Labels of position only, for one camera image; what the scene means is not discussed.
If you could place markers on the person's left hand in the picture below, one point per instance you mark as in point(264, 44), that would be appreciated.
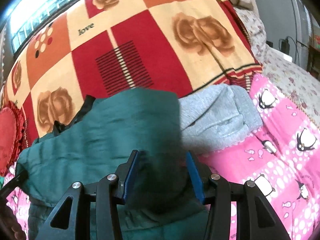
point(10, 228)

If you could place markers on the red orange rose blanket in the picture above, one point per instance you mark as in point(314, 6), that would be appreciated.
point(102, 47)

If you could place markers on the pink penguin quilt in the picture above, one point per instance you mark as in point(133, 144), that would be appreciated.
point(282, 157)

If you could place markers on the dark green quilted jacket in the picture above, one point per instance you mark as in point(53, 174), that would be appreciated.
point(162, 204)

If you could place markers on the red heart-shaped pillow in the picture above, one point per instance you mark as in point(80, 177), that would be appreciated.
point(12, 129)

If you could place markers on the grey sweatshirt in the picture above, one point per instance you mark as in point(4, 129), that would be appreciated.
point(217, 117)

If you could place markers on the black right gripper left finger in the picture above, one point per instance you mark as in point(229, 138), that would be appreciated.
point(92, 206)

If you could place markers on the floral white bedsheet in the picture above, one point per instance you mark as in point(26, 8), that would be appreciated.
point(296, 83)

